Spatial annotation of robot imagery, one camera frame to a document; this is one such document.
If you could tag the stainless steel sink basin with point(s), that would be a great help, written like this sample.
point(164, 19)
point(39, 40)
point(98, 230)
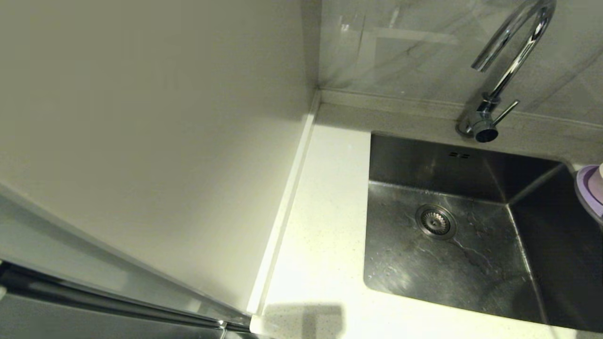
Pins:
point(447, 268)

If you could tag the pink round bowl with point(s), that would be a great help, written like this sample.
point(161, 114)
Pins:
point(598, 181)

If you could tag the purple plate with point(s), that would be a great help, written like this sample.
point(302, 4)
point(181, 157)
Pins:
point(586, 188)

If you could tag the chrome gooseneck faucet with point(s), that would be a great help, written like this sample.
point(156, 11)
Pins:
point(509, 73)

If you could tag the tall silver door refrigerator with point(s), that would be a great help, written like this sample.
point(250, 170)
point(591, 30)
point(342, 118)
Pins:
point(141, 117)

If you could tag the round metal drain strainer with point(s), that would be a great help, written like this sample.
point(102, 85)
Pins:
point(435, 221)

